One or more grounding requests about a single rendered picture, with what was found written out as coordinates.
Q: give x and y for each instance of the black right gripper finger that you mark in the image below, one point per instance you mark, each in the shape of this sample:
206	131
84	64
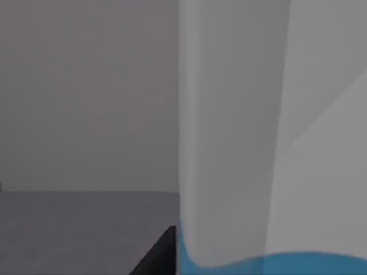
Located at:
163	255

